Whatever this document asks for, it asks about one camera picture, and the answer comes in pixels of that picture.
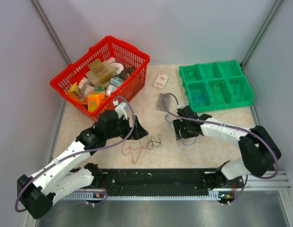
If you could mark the red plastic basket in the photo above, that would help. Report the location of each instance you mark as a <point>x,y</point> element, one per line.
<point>125,53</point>

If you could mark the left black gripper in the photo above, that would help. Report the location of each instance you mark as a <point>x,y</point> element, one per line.
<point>139,132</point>

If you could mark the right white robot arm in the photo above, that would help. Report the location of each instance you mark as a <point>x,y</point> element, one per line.
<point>258,150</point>

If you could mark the yellow snack packet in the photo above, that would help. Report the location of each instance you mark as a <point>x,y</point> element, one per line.
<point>75,94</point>

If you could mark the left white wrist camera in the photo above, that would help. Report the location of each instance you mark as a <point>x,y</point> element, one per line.
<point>121,109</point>

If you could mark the clear plastic card case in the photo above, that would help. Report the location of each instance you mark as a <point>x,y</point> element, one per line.
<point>163,102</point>

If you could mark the orange snack box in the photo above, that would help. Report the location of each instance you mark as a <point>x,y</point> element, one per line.
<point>94,99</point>

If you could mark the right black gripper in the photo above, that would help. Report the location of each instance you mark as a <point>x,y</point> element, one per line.
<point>177,125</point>

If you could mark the aluminium frame rail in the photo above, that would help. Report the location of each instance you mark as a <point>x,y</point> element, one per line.
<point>278,183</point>

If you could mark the pink wrapped pack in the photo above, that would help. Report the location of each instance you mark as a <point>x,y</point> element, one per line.
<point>85,86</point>

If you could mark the white slotted cable duct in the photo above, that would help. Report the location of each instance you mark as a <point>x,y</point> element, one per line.
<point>78,196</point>

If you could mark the brown cardboard box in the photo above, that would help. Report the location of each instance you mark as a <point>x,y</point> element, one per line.
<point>100,72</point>

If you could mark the white pink pouch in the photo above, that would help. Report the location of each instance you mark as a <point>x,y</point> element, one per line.
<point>118,66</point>

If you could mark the dark brown round item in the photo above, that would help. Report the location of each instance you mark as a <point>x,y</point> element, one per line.
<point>126,73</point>

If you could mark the teal small box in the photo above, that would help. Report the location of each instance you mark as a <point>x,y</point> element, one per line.
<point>116,81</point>

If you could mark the green compartment tray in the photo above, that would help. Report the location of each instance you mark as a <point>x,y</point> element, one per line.
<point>216,86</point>

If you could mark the white red card box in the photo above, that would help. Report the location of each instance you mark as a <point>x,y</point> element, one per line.
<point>161,81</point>

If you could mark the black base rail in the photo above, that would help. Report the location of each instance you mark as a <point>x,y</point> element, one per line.
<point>162,182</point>

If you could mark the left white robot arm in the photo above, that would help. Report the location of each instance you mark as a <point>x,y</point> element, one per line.
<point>40,191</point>

